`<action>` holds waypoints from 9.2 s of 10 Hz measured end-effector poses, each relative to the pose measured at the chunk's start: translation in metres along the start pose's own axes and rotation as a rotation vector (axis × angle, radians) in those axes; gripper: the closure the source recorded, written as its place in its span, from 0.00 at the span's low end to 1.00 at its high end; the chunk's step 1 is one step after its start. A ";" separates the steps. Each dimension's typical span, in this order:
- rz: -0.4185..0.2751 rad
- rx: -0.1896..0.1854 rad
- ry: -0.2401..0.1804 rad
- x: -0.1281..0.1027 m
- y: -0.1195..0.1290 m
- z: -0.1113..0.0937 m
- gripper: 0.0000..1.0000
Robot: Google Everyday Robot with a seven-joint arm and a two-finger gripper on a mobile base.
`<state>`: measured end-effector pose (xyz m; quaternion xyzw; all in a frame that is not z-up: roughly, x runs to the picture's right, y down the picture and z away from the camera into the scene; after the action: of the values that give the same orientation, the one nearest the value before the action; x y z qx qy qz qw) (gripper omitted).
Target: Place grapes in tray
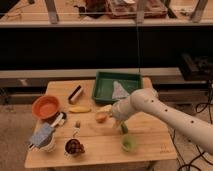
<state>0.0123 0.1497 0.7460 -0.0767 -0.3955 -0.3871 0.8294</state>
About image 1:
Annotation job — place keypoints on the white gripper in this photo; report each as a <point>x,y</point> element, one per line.
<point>121,110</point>

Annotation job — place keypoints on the dark purple grapes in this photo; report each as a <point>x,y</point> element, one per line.
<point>74,146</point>

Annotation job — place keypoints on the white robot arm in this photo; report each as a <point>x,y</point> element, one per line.
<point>146,100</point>

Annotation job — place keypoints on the grey cloth in tray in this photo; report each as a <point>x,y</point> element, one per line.
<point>118,91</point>

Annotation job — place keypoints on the green plastic tray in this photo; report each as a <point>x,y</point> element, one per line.
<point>111,86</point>

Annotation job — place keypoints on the yellow banana toy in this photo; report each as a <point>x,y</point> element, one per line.
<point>79,109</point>

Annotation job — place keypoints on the black white brush block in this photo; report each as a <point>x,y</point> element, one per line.
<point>75,94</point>

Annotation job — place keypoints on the small silver brown object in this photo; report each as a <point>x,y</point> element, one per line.
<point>77,127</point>

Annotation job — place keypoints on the green spoon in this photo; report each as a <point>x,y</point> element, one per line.
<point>128,141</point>

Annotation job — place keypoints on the wooden table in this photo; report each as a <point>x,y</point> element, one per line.
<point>102,143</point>

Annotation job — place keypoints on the silver metal cup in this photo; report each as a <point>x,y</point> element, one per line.
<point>74,148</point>

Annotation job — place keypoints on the orange bowl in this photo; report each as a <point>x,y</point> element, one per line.
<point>45,107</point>

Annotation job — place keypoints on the white cup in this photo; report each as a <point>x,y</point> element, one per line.
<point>49,146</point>

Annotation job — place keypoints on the black box on shelf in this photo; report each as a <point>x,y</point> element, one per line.
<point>196,68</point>

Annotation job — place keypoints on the white handled black spatula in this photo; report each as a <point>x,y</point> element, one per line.
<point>60,119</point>

